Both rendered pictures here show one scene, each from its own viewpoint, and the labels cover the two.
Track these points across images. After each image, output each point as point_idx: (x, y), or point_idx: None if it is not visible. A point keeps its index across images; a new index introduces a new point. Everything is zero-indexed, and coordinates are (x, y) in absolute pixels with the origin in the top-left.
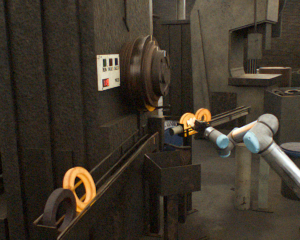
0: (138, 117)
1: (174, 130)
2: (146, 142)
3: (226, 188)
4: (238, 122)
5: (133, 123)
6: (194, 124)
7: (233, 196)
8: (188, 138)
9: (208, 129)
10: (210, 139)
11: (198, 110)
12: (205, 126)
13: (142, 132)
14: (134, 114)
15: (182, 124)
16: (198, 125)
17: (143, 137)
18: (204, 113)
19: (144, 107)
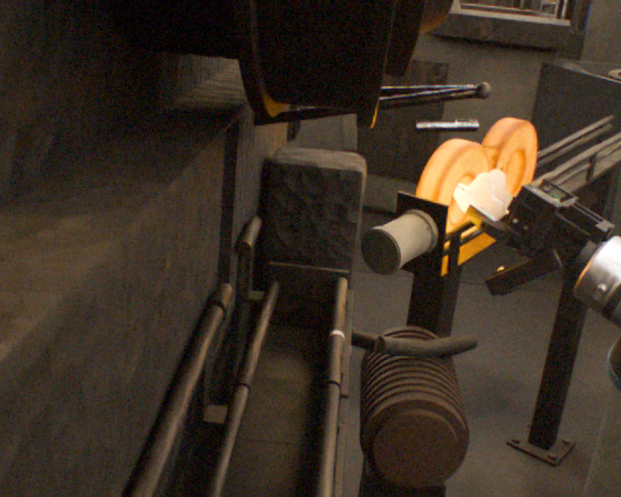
0: (225, 172)
1: (403, 247)
2: (334, 453)
3: (487, 437)
4: (589, 185)
5: (202, 239)
6: (511, 214)
7: (538, 490)
8: (448, 280)
9: (616, 256)
10: None
11: (496, 129)
12: (590, 234)
13: (235, 285)
14: (213, 148)
15: (442, 209)
16: (543, 224)
17: (258, 339)
18: (520, 147)
19: (337, 90)
